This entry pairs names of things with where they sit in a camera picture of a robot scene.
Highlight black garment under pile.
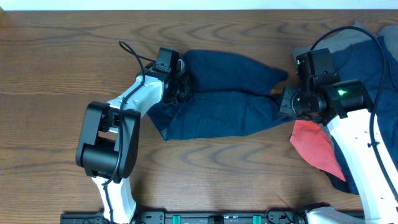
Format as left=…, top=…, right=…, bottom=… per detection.
left=324, top=171, right=351, bottom=194

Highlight navy blue garment on pile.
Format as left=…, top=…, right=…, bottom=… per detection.
left=329, top=36, right=398, bottom=195

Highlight dark navy blue shorts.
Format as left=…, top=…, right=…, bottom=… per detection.
left=147, top=50, right=291, bottom=141

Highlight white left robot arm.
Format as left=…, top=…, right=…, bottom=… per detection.
left=75, top=69, right=193, bottom=223

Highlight grey garment on pile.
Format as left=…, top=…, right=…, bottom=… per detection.
left=291, top=22, right=398, bottom=63

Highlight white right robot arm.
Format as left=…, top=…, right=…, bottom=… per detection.
left=279, top=80, right=397, bottom=223

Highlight red garment on pile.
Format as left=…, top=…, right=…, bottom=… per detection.
left=290, top=120, right=346, bottom=182

